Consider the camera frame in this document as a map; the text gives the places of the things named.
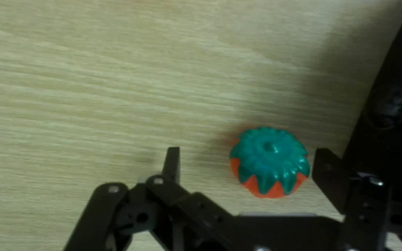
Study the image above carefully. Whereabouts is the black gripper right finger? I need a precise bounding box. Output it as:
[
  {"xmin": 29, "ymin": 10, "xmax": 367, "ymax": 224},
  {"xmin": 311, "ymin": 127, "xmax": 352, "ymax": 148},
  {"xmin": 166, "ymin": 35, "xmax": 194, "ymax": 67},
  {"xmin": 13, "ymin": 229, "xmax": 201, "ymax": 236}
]
[{"xmin": 311, "ymin": 146, "xmax": 402, "ymax": 251}]

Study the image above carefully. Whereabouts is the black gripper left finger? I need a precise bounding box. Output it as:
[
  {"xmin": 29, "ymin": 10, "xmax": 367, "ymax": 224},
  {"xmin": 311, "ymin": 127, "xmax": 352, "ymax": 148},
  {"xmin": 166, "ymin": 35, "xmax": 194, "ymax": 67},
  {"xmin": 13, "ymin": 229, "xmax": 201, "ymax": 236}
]
[{"xmin": 62, "ymin": 146, "xmax": 240, "ymax": 251}]

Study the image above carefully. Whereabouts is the orange plastic strawberry green cap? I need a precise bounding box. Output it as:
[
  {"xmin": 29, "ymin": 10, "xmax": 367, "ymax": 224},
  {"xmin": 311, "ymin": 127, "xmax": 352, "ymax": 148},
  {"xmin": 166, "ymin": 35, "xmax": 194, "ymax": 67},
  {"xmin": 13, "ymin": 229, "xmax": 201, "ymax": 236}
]
[{"xmin": 228, "ymin": 125, "xmax": 311, "ymax": 201}]

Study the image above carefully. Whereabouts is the black fabric box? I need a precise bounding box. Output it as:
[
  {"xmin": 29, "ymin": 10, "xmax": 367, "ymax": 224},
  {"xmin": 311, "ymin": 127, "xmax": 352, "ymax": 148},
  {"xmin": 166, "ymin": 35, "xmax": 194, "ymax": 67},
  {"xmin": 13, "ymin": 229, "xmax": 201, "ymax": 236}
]
[{"xmin": 342, "ymin": 0, "xmax": 402, "ymax": 187}]

